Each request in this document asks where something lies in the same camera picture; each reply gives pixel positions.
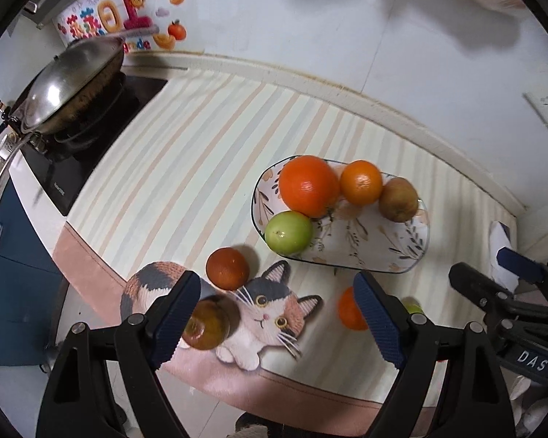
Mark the brown-green round fruit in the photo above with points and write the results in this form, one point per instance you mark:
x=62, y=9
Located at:
x=210, y=325

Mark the striped cat print mat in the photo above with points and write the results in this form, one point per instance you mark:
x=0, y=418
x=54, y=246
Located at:
x=187, y=146

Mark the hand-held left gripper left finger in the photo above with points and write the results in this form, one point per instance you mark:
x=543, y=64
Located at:
x=176, y=324

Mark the large orange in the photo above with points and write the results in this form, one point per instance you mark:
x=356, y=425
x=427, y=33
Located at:
x=308, y=186

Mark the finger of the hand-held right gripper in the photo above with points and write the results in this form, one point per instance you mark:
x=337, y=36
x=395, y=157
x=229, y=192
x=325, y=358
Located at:
x=477, y=287
x=520, y=265

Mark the steel wok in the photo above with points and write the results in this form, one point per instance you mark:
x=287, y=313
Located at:
x=50, y=96

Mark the blue cabinet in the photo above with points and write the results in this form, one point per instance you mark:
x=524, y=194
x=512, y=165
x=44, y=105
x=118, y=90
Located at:
x=13, y=260

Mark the small mandarin orange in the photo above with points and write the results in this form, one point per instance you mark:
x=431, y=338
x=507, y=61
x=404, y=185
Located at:
x=349, y=310

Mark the green apple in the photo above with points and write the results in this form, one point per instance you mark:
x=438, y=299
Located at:
x=288, y=233

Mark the colourful wall sticker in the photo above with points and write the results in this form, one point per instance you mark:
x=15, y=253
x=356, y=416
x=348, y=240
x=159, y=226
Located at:
x=118, y=13

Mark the dark red round fruit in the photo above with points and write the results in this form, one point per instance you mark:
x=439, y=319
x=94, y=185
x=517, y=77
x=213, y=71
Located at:
x=227, y=268

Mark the white cloth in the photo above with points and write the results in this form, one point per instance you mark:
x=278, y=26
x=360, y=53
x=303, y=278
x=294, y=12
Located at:
x=501, y=237

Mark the brown kiwi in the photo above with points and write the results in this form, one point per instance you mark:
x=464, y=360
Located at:
x=398, y=200

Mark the black glass stove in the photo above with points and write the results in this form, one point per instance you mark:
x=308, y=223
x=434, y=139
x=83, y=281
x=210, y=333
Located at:
x=105, y=146

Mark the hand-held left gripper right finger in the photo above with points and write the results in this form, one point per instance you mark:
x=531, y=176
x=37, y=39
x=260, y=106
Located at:
x=378, y=324

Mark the floral oval plate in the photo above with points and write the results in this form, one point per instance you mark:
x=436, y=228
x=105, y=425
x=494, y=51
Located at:
x=370, y=242

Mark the small green fruit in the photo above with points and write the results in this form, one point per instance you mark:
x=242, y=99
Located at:
x=412, y=306

